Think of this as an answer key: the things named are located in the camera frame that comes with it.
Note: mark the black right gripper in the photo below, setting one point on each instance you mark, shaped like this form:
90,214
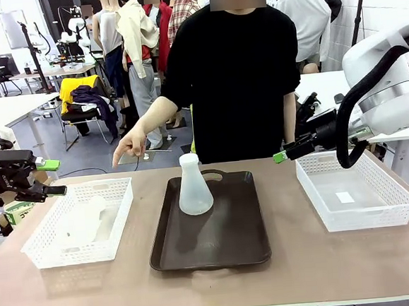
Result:
325,134

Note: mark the translucent white conical flask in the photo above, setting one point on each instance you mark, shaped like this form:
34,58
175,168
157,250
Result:
195,192

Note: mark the person's left forearm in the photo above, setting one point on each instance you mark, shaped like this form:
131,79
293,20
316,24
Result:
290,118

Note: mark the person's right forearm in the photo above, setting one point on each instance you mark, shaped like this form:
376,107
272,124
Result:
160,114

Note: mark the person's right hand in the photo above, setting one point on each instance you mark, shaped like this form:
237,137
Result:
132,141

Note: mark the green and white cardboard box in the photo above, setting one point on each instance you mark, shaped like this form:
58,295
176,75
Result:
19,213

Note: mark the clear container with white label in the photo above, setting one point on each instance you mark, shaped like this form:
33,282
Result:
346,197

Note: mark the white perforated plastic basket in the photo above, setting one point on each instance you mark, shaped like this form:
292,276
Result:
400,212
78,255

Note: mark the person in black sweater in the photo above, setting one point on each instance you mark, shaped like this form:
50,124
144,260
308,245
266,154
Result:
238,86

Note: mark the yellow garment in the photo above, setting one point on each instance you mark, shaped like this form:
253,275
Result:
66,89

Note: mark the purple garment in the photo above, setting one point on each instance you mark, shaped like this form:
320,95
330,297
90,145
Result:
95,97

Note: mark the black office chair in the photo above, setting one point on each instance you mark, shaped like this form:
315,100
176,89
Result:
3,75

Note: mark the background work table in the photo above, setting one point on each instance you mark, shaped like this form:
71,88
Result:
77,69

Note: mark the black tripod stand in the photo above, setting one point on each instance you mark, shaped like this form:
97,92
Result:
36,60
357,24

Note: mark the mannequin with white shirt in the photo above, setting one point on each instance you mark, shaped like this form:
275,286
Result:
307,24

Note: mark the dark brown plastic tray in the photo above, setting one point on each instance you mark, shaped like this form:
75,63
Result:
214,237

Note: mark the mannequin with cream jacket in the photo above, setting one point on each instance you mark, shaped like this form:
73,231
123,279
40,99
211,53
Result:
140,58

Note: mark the grey whiteboard panel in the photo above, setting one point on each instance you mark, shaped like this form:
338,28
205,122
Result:
14,29

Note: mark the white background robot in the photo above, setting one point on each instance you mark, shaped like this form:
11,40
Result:
76,28

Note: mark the mannequin with white tank top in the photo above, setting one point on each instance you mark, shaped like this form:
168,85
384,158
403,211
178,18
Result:
108,33

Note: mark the mannequin with red garment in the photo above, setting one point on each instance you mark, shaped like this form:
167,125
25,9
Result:
165,32

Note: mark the mannequin with plaid shirt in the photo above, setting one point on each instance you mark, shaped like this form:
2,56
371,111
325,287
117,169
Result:
182,9

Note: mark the metal frame chair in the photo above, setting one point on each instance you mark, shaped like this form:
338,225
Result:
81,122

